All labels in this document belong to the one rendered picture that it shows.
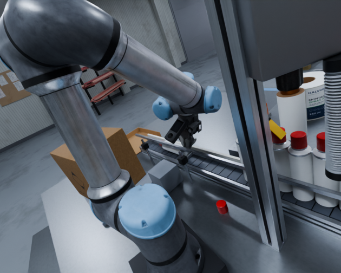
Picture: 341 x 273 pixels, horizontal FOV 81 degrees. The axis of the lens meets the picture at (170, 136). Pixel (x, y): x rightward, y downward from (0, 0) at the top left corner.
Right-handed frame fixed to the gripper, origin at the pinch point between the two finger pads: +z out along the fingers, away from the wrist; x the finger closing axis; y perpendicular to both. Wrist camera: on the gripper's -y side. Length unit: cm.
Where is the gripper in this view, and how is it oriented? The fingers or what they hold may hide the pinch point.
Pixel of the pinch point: (185, 149)
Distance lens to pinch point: 92.6
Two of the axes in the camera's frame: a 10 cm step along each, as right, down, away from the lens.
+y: 7.2, -5.2, 4.5
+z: 1.2, 7.4, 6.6
